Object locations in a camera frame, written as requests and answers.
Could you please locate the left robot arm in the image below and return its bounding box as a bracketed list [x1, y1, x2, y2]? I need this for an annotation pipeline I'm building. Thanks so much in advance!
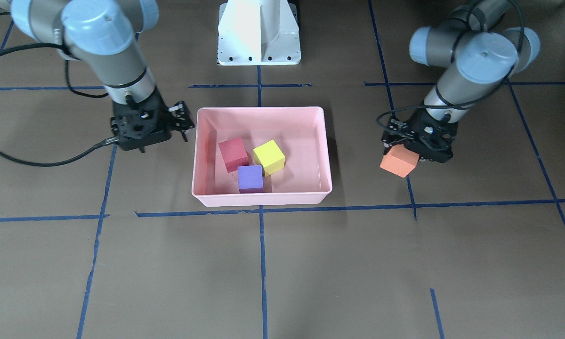
[376, 0, 541, 163]

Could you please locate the pink plastic bin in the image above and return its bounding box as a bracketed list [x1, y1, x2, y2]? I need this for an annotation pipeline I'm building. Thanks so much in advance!
[191, 106, 332, 207]

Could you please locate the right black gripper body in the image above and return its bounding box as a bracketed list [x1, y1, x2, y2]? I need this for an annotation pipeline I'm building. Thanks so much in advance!
[111, 88, 179, 152]

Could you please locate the yellow foam block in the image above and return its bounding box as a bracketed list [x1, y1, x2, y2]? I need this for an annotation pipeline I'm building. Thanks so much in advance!
[253, 140, 285, 177]

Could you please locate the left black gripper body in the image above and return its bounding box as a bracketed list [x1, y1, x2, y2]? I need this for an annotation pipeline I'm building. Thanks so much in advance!
[381, 109, 458, 163]

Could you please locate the orange foam block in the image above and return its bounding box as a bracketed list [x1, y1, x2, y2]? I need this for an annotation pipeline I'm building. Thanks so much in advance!
[379, 145, 420, 178]

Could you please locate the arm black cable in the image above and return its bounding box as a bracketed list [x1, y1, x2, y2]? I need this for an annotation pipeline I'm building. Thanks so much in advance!
[376, 0, 528, 137]
[0, 42, 123, 168]

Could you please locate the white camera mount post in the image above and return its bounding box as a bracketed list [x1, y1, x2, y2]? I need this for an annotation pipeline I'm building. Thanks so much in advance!
[217, 0, 302, 66]

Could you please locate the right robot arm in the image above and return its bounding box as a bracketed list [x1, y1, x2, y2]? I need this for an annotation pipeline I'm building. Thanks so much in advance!
[0, 0, 195, 152]

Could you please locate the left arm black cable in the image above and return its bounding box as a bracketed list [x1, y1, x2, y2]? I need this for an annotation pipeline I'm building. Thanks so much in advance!
[376, 0, 528, 137]

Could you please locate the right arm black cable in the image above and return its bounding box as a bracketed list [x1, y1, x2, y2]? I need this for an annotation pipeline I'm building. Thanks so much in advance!
[0, 42, 123, 168]

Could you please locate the red foam block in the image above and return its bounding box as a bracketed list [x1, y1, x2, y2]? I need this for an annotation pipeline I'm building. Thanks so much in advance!
[218, 137, 250, 172]

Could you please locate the purple foam block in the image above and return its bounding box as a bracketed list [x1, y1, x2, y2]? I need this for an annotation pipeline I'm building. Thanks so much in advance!
[237, 165, 265, 194]

